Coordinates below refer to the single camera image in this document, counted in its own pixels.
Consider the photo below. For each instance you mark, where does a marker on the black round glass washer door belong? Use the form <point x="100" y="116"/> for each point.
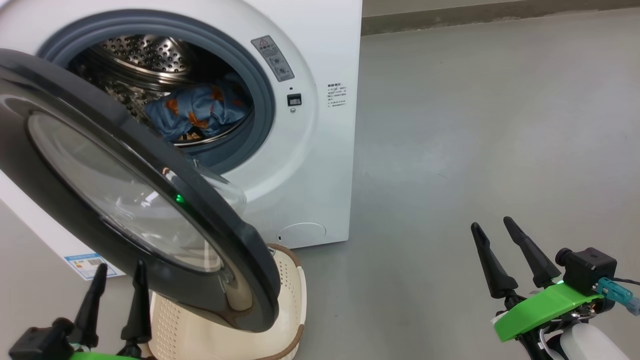
<point x="210" y="215"/>

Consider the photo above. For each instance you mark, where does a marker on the grey caution sticker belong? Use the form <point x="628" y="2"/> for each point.
<point x="273" y="57"/>

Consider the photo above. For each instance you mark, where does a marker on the blue energy label sticker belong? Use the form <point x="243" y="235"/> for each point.
<point x="87" y="264"/>

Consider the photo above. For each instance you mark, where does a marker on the round white filter cover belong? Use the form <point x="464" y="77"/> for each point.
<point x="302" y="233"/>

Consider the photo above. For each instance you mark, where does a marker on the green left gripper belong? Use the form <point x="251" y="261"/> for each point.
<point x="110" y="356"/>

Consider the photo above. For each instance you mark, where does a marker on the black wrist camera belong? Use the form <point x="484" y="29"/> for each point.
<point x="587" y="267"/>
<point x="40" y="342"/>

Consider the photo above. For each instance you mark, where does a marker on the cream perforated laundry basket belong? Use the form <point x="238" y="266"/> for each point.
<point x="290" y="300"/>

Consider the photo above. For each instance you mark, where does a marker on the white front-load washing machine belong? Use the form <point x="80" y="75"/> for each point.
<point x="310" y="165"/>

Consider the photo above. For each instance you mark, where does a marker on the blue cartoon print garment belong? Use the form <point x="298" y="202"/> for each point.
<point x="200" y="107"/>

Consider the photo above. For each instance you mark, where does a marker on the perforated steel washer drum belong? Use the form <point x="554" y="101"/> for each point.
<point x="145" y="55"/>

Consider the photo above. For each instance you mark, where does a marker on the black text notice sticker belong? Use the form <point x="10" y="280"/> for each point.
<point x="337" y="95"/>

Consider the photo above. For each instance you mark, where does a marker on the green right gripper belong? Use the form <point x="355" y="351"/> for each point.
<point x="542" y="307"/>

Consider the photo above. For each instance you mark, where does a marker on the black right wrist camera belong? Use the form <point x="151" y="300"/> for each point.
<point x="587" y="267"/>

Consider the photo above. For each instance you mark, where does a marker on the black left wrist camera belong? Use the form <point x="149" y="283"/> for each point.
<point x="40" y="342"/>

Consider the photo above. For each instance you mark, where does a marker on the black door latch socket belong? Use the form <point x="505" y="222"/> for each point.
<point x="294" y="99"/>

